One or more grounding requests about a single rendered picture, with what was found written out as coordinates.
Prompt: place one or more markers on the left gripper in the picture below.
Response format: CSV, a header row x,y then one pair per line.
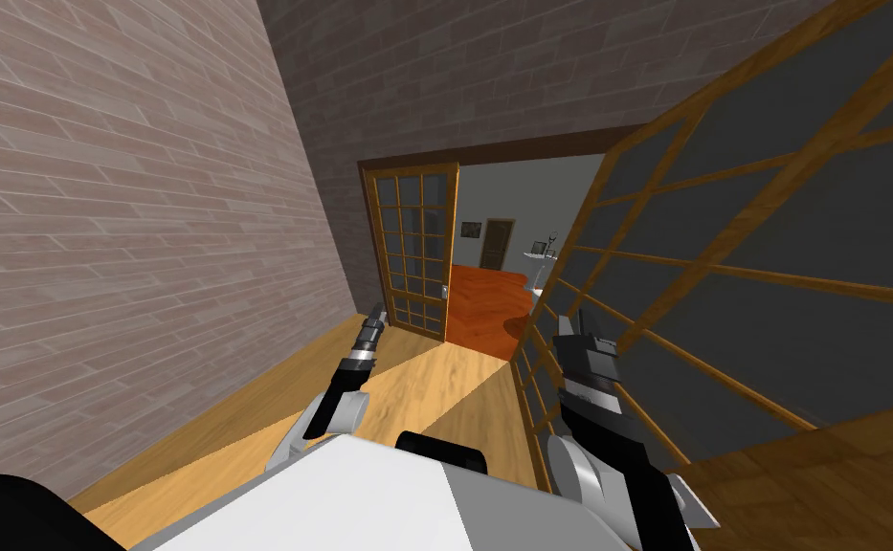
x,y
372,332

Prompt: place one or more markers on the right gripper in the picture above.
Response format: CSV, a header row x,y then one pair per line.
x,y
585,358

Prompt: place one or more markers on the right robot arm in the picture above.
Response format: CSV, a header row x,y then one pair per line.
x,y
616,453

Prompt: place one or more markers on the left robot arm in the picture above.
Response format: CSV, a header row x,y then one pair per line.
x,y
345,381

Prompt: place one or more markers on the white side table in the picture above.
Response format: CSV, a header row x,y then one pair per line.
x,y
541,260

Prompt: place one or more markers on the wooden glass-paned door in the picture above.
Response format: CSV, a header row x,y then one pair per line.
x,y
414,241
836,229

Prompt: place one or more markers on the dark brown door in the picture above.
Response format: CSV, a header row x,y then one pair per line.
x,y
497,245

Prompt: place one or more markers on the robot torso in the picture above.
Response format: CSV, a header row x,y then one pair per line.
x,y
354,497

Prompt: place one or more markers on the dark framed wall picture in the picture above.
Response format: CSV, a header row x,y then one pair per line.
x,y
471,229

